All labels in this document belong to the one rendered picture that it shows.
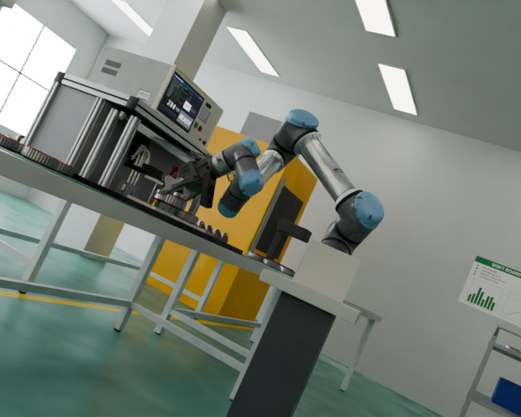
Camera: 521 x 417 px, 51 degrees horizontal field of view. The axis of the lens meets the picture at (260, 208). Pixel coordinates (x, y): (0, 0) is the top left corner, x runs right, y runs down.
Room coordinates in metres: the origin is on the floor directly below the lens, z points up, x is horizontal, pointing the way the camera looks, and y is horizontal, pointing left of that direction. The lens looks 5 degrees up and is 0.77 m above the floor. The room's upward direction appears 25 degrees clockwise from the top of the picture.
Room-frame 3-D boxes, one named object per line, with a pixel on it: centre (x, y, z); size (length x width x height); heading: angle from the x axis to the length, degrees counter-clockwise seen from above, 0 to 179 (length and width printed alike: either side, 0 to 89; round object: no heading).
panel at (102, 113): (2.35, 0.56, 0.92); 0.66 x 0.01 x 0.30; 154
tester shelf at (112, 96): (2.38, 0.62, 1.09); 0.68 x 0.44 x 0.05; 154
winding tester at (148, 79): (2.39, 0.61, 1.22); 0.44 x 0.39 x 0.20; 154
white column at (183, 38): (6.32, 1.68, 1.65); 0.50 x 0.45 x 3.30; 64
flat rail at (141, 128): (2.28, 0.42, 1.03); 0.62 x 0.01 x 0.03; 154
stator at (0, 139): (1.77, 0.85, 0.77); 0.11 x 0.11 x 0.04
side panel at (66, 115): (2.12, 0.83, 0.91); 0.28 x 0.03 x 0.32; 64
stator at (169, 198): (1.86, 0.29, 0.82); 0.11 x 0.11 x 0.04
